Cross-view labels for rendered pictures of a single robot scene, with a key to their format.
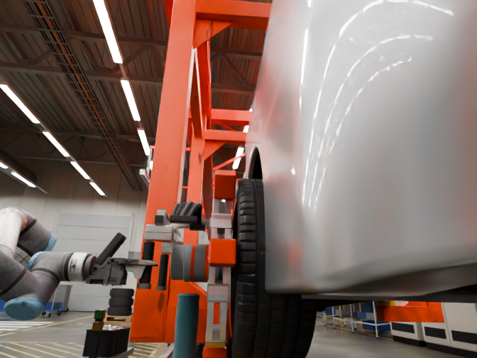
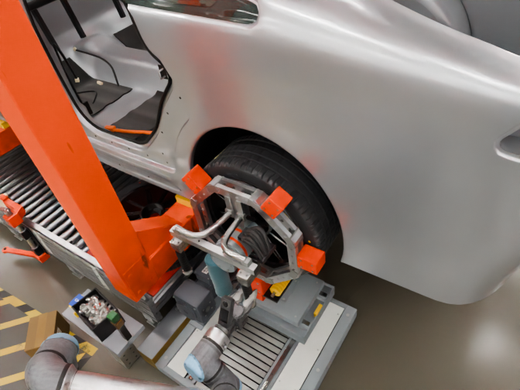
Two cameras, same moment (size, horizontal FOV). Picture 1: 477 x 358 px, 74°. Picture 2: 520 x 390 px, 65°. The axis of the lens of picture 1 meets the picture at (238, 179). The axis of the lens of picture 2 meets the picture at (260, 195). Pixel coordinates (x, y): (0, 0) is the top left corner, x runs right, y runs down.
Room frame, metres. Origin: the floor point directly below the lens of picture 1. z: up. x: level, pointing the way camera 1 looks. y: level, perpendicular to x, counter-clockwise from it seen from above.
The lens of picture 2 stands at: (0.36, 0.87, 2.16)
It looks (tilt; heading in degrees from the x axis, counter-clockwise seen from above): 43 degrees down; 314
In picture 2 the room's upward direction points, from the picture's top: 10 degrees counter-clockwise
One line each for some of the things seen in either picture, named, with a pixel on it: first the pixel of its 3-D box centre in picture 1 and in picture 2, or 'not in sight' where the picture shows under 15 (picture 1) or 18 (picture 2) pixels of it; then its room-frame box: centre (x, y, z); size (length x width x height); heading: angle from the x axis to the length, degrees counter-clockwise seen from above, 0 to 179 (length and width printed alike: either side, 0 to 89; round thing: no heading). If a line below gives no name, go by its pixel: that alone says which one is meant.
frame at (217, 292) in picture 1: (218, 263); (246, 233); (1.24, 0.07, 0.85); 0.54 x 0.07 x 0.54; 3
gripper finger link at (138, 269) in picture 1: (139, 269); (252, 302); (1.03, 0.30, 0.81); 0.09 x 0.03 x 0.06; 86
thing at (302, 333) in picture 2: not in sight; (281, 295); (1.26, -0.10, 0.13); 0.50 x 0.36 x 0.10; 3
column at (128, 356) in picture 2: not in sight; (115, 339); (1.82, 0.64, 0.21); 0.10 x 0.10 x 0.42; 3
